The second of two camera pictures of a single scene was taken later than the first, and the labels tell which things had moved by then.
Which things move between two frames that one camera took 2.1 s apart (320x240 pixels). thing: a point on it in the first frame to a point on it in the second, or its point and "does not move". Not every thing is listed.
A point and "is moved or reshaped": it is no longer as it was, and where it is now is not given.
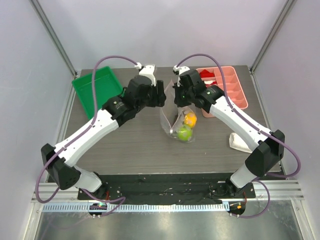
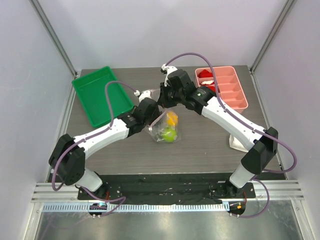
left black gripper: x=159 y=96 to x=157 y=112
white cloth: x=236 y=142 does not move
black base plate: x=168 y=188 does not move
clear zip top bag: x=172 y=115 is moved or reshaped
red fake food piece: x=205 y=73 does not move
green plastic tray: x=106 y=87 does not move
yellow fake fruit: x=190 y=119 to x=171 y=118
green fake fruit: x=185 y=133 to x=169 y=135
